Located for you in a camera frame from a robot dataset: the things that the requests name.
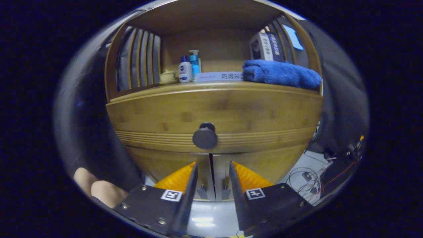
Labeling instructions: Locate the pale blue lying book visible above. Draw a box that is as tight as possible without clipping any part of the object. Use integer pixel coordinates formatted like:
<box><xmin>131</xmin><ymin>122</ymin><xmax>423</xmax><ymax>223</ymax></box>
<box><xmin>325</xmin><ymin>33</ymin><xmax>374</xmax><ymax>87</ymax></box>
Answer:
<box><xmin>195</xmin><ymin>71</ymin><xmax>245</xmax><ymax>82</ymax></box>

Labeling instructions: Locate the person's knee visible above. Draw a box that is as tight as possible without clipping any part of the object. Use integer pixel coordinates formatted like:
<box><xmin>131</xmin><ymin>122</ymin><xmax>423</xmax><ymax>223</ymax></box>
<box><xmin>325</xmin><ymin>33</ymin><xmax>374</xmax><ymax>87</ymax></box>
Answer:
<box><xmin>73</xmin><ymin>167</ymin><xmax>99</xmax><ymax>196</ymax></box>
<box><xmin>91</xmin><ymin>180</ymin><xmax>129</xmax><ymax>209</ymax></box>

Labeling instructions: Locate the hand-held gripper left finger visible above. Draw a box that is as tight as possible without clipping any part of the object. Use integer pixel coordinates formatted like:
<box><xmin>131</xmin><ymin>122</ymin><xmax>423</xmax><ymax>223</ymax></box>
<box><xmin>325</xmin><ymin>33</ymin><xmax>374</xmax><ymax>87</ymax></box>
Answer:
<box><xmin>114</xmin><ymin>162</ymin><xmax>199</xmax><ymax>237</ymax></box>

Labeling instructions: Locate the blue folded towel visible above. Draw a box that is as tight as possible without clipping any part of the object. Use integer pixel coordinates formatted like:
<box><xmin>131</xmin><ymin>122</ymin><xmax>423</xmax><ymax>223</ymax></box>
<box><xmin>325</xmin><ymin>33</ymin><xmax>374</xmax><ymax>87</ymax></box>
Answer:
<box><xmin>242</xmin><ymin>59</ymin><xmax>322</xmax><ymax>90</ymax></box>

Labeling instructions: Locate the wooden cabinet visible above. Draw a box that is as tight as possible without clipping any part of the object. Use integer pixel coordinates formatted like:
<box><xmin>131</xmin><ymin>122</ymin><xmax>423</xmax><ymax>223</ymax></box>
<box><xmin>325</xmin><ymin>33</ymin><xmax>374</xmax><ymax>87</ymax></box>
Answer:
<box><xmin>104</xmin><ymin>0</ymin><xmax>324</xmax><ymax>202</ymax></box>

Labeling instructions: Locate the blue pump bottle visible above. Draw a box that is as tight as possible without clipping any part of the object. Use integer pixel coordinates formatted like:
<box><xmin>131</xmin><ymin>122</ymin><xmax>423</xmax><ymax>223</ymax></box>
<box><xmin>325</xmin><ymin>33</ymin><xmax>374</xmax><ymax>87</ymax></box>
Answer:
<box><xmin>189</xmin><ymin>50</ymin><xmax>201</xmax><ymax>80</ymax></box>

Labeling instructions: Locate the wooden drawer with black knob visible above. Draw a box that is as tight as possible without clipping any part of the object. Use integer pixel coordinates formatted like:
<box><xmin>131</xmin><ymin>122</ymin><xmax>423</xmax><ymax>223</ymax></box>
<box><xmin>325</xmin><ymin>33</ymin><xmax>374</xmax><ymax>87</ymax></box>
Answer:
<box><xmin>106</xmin><ymin>88</ymin><xmax>324</xmax><ymax>154</ymax></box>

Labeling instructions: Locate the wooden countertop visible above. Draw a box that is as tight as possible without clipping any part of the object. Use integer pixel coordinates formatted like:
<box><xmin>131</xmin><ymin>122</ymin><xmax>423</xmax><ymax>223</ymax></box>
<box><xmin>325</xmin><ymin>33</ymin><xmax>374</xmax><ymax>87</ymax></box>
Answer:
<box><xmin>109</xmin><ymin>79</ymin><xmax>323</xmax><ymax>99</ymax></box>

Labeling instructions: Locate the cream lidded teacup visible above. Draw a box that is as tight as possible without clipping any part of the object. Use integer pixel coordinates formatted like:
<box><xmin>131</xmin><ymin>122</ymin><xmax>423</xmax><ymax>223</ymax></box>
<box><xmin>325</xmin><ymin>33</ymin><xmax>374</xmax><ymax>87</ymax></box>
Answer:
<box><xmin>159</xmin><ymin>69</ymin><xmax>177</xmax><ymax>85</ymax></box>

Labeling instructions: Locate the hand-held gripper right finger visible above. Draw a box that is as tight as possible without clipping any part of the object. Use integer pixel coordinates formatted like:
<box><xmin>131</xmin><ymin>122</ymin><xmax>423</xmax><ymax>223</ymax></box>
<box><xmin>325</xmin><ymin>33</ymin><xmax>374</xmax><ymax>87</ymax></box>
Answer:
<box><xmin>229</xmin><ymin>161</ymin><xmax>314</xmax><ymax>237</ymax></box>

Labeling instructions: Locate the dark blue standing book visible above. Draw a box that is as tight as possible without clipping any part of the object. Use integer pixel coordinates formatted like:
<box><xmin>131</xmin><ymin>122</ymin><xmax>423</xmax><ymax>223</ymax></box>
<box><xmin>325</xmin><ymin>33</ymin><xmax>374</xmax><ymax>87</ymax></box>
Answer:
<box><xmin>266</xmin><ymin>31</ymin><xmax>285</xmax><ymax>62</ymax></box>

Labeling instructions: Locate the red cable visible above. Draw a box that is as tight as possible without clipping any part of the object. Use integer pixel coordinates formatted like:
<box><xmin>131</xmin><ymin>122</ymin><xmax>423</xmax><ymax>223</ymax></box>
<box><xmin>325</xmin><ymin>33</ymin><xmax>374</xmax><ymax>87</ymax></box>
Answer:
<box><xmin>319</xmin><ymin>160</ymin><xmax>359</xmax><ymax>194</ymax></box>

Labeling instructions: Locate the white standing book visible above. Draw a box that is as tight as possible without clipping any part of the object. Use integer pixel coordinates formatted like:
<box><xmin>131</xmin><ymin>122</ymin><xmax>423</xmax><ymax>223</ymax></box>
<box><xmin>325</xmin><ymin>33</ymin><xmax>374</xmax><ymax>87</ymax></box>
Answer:
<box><xmin>249</xmin><ymin>31</ymin><xmax>275</xmax><ymax>61</ymax></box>

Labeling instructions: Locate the orange and black tool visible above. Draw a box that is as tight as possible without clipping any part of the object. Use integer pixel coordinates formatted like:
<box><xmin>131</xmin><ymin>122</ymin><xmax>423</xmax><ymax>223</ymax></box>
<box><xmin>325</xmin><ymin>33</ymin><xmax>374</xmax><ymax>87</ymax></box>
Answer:
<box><xmin>345</xmin><ymin>135</ymin><xmax>365</xmax><ymax>159</ymax></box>

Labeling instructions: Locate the white bottle with blue cap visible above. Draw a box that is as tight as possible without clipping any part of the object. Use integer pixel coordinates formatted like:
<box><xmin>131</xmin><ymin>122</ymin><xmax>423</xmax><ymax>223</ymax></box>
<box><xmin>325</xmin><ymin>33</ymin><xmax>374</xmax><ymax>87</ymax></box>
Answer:
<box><xmin>178</xmin><ymin>56</ymin><xmax>193</xmax><ymax>83</ymax></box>

